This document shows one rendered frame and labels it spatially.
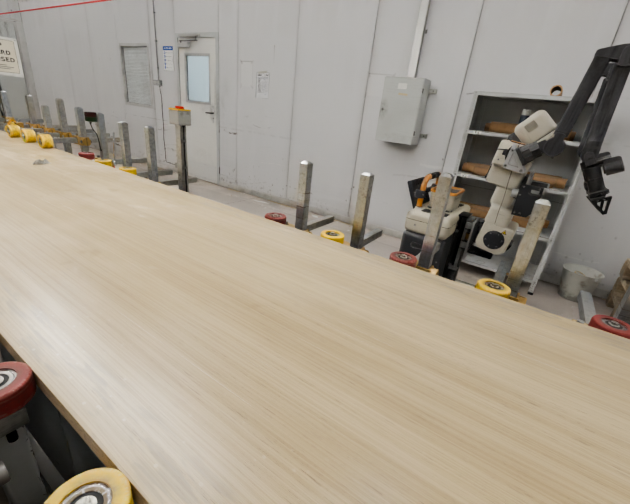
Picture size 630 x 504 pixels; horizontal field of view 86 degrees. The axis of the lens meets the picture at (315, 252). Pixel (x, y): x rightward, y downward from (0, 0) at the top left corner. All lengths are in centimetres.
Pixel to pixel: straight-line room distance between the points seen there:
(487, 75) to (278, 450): 358
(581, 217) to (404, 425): 335
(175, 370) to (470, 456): 42
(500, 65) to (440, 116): 62
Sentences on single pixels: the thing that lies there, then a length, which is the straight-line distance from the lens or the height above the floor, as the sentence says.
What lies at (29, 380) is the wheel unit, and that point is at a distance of 63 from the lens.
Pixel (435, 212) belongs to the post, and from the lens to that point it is 108.
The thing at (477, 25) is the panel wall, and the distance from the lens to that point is 387.
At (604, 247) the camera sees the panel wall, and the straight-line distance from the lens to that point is 382.
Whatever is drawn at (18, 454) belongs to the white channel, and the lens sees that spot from 88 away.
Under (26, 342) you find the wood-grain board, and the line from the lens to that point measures 71.
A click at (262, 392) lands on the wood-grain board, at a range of 53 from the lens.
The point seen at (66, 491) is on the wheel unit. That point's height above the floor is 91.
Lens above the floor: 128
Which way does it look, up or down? 23 degrees down
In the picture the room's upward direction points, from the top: 6 degrees clockwise
